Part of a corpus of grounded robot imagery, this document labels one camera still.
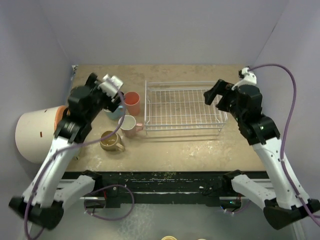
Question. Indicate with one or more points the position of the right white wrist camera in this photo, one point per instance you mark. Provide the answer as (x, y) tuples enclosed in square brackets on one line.
[(246, 77)]

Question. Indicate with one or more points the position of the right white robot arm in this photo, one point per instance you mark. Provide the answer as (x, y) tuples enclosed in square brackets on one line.
[(287, 202)]

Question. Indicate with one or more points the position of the light blue ceramic mug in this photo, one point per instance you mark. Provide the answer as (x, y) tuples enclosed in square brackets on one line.
[(118, 113)]

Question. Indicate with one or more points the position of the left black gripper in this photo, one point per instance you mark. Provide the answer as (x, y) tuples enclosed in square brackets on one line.
[(110, 105)]

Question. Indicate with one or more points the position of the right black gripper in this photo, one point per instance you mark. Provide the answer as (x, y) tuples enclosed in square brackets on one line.
[(221, 88)]

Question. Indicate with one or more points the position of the pink cup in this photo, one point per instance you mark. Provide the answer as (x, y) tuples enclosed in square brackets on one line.
[(129, 126)]

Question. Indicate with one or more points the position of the salmon tall tumbler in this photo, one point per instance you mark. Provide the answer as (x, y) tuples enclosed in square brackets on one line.
[(132, 103)]

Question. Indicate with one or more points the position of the white wire dish rack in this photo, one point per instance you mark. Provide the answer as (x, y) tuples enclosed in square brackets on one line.
[(180, 105)]

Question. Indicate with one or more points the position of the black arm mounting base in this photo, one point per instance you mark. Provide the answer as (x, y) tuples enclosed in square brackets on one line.
[(162, 187)]

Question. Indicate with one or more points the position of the large cream cylindrical bucket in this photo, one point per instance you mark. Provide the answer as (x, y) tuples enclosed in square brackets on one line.
[(34, 134)]

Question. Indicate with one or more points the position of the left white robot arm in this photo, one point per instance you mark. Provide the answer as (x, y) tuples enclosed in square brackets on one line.
[(42, 203)]

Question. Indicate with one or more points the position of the right aluminium table rail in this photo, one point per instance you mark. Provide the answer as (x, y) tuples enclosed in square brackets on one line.
[(260, 130)]

